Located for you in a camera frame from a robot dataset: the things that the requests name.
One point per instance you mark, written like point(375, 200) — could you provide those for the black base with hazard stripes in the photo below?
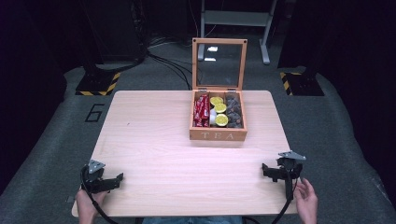
point(98, 84)
point(303, 84)

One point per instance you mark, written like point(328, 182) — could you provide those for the white capsule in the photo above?
point(213, 117)

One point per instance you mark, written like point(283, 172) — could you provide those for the person's left hand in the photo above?
point(87, 203)

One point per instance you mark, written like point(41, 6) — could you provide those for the person's right hand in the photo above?
point(306, 202)

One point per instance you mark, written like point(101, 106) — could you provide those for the wooden box with glass lid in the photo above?
point(218, 135)

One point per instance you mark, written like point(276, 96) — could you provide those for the grey metal stand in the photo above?
point(236, 18)

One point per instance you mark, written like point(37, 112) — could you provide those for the pile of dark packets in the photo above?
point(234, 110)

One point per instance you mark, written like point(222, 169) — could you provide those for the stack of red packets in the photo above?
point(201, 109)

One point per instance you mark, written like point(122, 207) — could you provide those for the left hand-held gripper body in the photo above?
point(95, 175)

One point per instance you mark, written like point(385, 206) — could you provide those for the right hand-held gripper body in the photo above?
point(290, 166)

